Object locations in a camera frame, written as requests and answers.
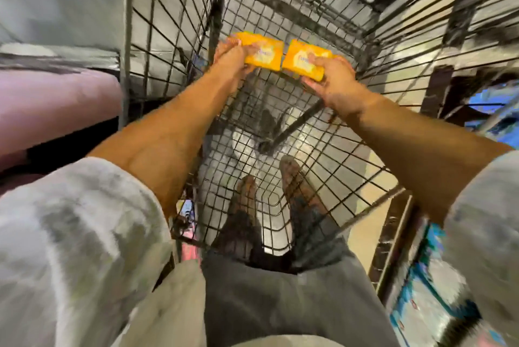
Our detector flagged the person's left hand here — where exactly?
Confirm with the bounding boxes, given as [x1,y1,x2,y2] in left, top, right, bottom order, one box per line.
[209,34,262,94]

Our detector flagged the person's right hand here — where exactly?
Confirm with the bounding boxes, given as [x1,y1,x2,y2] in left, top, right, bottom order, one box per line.
[300,52,376,120]

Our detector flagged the yellow soap box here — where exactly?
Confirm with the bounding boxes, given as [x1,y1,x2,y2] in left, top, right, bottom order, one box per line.
[235,31,285,73]
[281,39,334,82]

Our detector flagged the black wire shopping cart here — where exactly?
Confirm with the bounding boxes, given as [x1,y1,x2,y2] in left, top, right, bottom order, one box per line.
[117,0,519,279]

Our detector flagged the black store shelf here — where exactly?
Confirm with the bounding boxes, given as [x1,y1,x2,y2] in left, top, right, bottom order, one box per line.
[365,59,519,347]

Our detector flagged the person's right forearm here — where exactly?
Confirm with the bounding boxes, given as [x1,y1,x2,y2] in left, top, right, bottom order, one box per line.
[352,90,515,226]

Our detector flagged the person's left forearm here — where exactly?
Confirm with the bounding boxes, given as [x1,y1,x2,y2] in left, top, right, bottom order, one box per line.
[88,67,244,218]

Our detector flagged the person's right foot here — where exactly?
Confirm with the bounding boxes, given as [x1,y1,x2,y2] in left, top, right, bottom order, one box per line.
[278,153,329,222]

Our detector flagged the person's foot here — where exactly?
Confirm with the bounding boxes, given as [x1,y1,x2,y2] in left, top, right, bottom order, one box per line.
[278,153,329,222]
[229,174,267,242]

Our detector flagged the person's left foot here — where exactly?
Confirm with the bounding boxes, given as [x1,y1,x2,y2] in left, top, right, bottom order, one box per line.
[229,174,267,242]

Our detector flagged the gray trousers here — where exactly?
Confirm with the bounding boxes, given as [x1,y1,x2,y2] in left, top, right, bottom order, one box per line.
[198,221,402,347]

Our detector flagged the blue white product packs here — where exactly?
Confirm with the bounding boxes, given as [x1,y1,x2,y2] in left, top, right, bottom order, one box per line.
[389,221,508,347]

